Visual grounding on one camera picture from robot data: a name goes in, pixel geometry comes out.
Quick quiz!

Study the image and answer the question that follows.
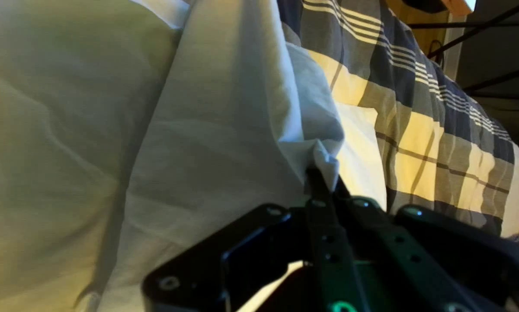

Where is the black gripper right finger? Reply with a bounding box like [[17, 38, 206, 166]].
[[330, 178, 519, 312]]

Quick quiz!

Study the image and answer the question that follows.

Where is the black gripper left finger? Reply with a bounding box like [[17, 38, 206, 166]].
[[142, 164, 367, 312]]

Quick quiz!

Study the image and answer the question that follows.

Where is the white pillowcase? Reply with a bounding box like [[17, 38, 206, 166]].
[[74, 0, 389, 312]]

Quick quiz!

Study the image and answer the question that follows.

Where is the plaid comforter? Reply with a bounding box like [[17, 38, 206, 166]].
[[275, 0, 519, 239]]

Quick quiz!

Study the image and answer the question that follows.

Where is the black stand rod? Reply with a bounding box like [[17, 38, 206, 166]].
[[458, 60, 519, 96], [406, 0, 519, 60]]

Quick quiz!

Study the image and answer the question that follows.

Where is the cream pillow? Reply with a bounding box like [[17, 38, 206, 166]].
[[0, 0, 185, 312]]

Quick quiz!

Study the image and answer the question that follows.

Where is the wooden board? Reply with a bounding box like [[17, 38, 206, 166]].
[[384, 0, 474, 62]]

